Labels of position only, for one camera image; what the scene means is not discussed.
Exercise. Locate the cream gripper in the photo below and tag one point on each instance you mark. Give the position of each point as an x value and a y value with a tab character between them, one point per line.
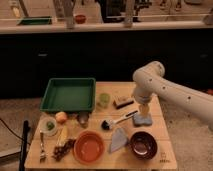
144	109

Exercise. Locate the wooden block eraser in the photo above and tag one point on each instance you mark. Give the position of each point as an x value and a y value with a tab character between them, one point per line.
120	102

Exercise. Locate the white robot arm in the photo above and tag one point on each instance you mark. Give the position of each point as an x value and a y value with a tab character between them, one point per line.
149	79

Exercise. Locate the dark brown bowl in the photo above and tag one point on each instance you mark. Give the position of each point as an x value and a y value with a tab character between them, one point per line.
143	145

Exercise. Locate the red orange bowl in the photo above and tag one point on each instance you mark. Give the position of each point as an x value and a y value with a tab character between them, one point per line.
89	147

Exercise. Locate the small clear glass bowl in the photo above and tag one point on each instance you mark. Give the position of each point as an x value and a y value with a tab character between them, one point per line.
48	126

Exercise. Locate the background red bowl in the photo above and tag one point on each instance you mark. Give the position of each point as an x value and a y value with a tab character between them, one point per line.
80	19

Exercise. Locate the blue sponge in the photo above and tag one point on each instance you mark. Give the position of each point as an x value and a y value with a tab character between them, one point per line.
139	120

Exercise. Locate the light blue cloth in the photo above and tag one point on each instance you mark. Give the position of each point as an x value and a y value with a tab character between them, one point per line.
119	140

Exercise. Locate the green plastic cup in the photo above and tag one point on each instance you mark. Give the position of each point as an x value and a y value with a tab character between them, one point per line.
103	100

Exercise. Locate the black and white brush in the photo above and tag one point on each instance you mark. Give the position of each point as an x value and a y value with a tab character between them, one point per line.
108	124

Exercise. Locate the green plastic tray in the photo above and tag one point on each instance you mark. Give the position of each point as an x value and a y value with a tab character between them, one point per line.
71	95

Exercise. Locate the orange fruit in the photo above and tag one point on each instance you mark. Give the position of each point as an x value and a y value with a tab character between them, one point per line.
61	117

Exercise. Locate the yellow corn cob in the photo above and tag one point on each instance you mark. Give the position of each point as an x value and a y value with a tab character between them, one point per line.
63	137

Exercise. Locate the brown grape bunch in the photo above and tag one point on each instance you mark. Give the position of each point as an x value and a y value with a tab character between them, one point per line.
60	152

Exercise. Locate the metal fork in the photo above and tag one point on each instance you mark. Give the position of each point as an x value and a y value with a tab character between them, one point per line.
42	150

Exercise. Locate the black stand pole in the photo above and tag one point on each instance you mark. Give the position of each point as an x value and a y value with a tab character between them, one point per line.
24	143

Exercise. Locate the background green tray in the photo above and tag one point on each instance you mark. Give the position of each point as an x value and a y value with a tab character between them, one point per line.
42	20

